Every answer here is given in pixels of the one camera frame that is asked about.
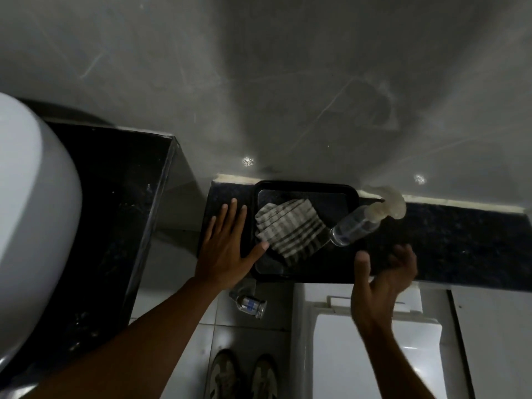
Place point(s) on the person's left little finger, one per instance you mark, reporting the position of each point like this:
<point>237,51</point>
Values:
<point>211,231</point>

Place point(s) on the person's right forearm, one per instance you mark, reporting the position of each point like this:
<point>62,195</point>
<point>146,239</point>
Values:
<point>395,365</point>

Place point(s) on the person's right thumb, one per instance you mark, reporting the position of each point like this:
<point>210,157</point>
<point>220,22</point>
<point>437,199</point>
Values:
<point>360,268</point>

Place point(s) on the small clear glass bottle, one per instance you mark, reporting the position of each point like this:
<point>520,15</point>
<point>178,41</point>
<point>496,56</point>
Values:
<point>251,304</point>

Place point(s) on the white sink basin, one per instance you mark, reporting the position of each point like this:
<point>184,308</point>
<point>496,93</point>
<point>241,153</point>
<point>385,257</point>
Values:
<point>33,228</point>

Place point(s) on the person's left middle finger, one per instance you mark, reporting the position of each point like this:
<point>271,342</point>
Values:
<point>232,220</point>

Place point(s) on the person's right shoe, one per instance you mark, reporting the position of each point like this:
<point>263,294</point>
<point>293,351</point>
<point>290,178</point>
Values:
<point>265,378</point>

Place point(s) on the black stone vanity counter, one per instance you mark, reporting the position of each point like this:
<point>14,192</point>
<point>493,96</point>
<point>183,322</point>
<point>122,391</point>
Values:
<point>116,211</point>

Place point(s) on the person's left thumb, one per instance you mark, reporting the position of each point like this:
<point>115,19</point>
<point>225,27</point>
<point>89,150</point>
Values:
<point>255,252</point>

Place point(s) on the person's shoe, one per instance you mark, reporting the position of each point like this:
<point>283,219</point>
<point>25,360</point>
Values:
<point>265,378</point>
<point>223,376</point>

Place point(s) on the person's left forearm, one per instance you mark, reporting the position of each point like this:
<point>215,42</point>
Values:
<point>124,349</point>

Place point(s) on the black rectangular tray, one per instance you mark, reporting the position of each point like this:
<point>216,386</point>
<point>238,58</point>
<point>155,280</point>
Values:
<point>332,265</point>

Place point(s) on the person's left shoe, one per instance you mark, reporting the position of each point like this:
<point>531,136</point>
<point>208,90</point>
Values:
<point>223,376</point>

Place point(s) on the clear spray bottle white nozzle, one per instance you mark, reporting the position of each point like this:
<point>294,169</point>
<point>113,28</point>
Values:
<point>353,226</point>

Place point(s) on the striped checked cloth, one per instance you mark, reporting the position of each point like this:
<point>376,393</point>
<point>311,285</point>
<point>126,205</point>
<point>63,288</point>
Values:
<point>291,230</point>

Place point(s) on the person's left hand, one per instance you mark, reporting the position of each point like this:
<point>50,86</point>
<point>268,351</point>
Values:
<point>224,253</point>

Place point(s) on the person's right hand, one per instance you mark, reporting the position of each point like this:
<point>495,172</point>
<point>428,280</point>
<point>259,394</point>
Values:
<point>376,297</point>

